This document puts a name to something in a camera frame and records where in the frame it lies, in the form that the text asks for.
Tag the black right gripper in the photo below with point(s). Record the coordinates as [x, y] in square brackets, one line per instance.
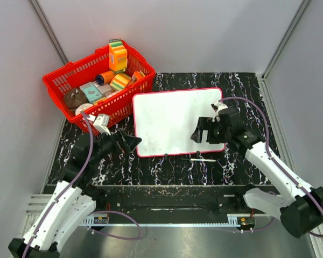
[205, 123]

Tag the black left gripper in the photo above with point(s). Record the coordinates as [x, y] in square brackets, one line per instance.
[127, 142]

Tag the black whiteboard marker pen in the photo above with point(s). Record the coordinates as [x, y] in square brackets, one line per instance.
[198, 160]

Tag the pink framed whiteboard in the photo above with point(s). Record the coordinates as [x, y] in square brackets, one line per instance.
[165, 121]

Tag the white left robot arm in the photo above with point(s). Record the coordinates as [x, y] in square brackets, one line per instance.
[73, 199]

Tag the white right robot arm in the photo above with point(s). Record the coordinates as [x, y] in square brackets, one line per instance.
[299, 206]

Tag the white round lid container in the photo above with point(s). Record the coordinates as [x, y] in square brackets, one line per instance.
[82, 108]

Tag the yellow green sponge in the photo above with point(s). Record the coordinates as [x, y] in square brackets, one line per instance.
[120, 82]

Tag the teal small box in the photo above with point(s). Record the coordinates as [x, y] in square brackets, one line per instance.
[91, 92]

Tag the orange snack packet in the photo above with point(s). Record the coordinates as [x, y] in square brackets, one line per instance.
[137, 75]

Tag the orange cylindrical can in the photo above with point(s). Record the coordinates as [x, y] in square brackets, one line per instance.
[105, 78]

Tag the brown round bread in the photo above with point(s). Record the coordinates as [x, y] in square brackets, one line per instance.
[74, 98]

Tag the red plastic shopping basket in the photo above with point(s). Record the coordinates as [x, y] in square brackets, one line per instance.
[116, 104]

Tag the orange sponge pack upright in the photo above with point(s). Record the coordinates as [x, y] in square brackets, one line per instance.
[118, 56]

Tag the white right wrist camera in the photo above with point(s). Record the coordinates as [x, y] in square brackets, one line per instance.
[217, 106]

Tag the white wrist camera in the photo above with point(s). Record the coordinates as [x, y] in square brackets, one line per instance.
[101, 124]
[217, 106]

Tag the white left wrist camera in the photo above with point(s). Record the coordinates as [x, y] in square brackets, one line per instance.
[101, 124]

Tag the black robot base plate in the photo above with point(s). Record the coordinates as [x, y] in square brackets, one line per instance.
[173, 201]

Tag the white slotted cable duct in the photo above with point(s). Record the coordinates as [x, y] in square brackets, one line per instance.
[197, 221]

